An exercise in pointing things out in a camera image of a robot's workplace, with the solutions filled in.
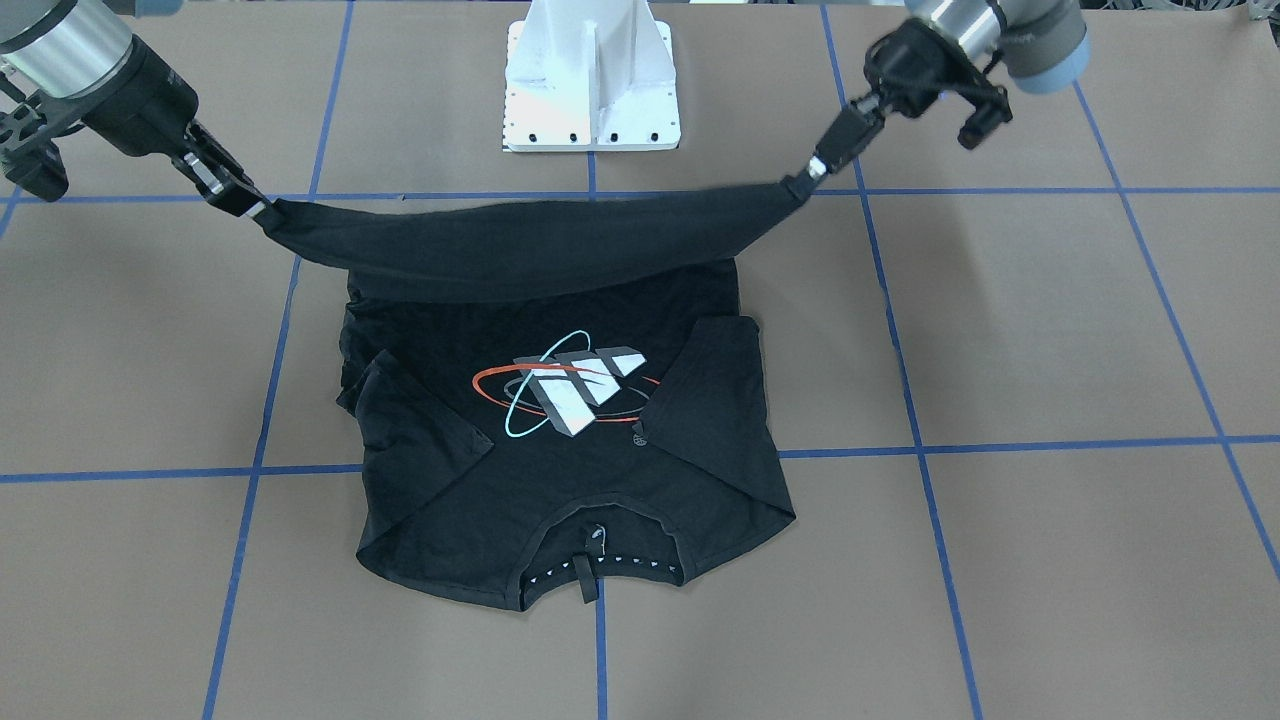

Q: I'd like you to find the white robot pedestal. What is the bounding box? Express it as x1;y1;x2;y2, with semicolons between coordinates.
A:
502;1;682;152

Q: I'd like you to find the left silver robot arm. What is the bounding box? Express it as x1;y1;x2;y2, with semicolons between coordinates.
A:
783;1;1091;201

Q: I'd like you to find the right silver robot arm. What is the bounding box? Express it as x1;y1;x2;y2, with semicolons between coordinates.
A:
3;1;268;217

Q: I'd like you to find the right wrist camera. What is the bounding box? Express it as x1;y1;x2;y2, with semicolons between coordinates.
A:
1;102;69;202

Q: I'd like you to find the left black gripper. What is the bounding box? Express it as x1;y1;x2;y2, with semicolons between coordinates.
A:
783;20;969;202

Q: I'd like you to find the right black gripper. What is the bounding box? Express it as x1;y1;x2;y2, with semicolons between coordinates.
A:
82;38;269;218

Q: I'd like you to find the black graphic t-shirt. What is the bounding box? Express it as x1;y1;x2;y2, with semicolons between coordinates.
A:
257;181;804;611

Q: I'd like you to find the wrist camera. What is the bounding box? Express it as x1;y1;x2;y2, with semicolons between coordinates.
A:
1;102;69;202
943;53;1012;151

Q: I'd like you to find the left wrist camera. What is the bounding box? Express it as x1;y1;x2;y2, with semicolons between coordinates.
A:
943;53;1012;151

